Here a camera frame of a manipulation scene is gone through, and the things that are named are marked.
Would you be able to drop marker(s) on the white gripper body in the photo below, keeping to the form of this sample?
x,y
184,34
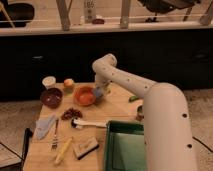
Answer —
x,y
102,83

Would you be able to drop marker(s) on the blue sponge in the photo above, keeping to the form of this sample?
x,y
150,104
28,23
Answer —
x,y
98,92

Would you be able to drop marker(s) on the orange red bowl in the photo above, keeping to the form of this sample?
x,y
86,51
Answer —
x,y
84,96

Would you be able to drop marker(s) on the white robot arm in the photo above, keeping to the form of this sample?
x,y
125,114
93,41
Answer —
x,y
168,136

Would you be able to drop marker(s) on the dark maroon bowl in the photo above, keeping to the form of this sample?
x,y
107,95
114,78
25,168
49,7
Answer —
x,y
51,97

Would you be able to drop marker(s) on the peach fruit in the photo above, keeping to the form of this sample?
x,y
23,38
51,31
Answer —
x,y
68,83

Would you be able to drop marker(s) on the green vegetable piece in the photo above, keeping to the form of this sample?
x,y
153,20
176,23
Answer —
x,y
133,98

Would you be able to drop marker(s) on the brown grape bunch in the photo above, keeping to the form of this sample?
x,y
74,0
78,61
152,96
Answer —
x,y
70,113

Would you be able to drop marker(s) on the white cup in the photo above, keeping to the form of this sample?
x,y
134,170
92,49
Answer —
x,y
49,82

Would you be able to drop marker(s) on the dark red object on floor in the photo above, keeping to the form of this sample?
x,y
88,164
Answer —
x,y
98,21

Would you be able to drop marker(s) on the yellow banana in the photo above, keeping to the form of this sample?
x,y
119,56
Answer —
x,y
62,151

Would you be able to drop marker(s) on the wooden block brush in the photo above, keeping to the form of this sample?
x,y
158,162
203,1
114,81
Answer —
x,y
81,149

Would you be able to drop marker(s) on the green plastic bin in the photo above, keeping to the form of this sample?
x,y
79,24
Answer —
x,y
124,147

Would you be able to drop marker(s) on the light blue cloth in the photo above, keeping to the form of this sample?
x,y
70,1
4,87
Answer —
x,y
43,126

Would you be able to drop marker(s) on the silver fork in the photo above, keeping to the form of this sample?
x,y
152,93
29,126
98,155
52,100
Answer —
x,y
55,139

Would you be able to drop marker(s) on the black object left edge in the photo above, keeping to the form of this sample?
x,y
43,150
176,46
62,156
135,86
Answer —
x,y
28,134

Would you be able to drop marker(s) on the black office chair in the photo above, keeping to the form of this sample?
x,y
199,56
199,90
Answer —
x,y
166,6

